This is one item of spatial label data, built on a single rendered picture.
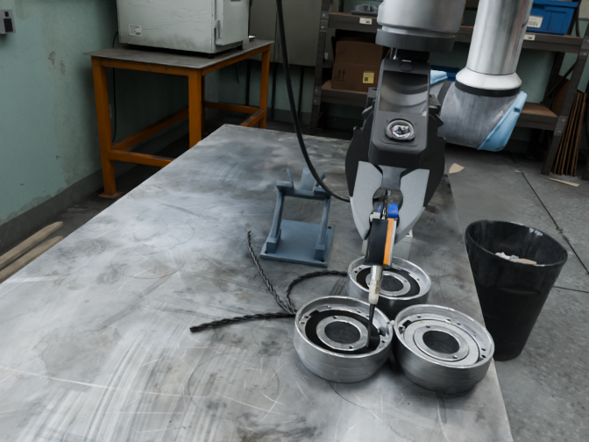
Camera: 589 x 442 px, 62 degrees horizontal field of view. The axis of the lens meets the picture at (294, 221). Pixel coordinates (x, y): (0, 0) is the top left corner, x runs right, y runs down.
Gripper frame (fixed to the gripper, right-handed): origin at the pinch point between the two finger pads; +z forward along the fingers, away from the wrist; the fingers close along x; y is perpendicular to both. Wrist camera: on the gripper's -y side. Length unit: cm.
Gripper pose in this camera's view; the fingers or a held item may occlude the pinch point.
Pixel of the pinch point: (381, 232)
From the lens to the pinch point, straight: 52.7
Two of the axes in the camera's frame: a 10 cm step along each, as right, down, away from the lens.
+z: -0.8, 9.0, 4.3
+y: 1.5, -4.2, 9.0
